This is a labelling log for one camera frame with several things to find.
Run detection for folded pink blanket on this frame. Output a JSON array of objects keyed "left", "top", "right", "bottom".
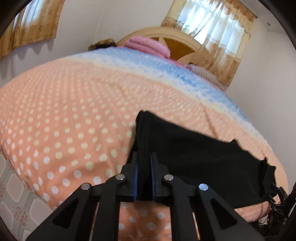
[{"left": 124, "top": 36, "right": 171, "bottom": 59}]

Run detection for polka dot bedspread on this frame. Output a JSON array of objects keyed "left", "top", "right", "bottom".
[{"left": 1, "top": 47, "right": 288, "bottom": 240}]

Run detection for beige side window curtain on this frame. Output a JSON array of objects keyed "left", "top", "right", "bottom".
[{"left": 1, "top": 0, "right": 65, "bottom": 58}]

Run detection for black pants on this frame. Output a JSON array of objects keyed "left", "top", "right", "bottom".
[{"left": 128, "top": 111, "right": 277, "bottom": 208}]

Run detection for beige floral window curtain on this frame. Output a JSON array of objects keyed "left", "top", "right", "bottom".
[{"left": 162, "top": 0, "right": 256, "bottom": 86}]

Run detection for cream wooden headboard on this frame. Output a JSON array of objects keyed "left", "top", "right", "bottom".
[{"left": 116, "top": 27, "right": 201, "bottom": 65}]

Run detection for brown furry object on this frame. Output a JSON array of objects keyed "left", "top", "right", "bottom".
[{"left": 88, "top": 39, "right": 116, "bottom": 51}]

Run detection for striped pillow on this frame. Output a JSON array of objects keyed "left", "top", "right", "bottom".
[{"left": 187, "top": 64, "right": 227, "bottom": 92}]

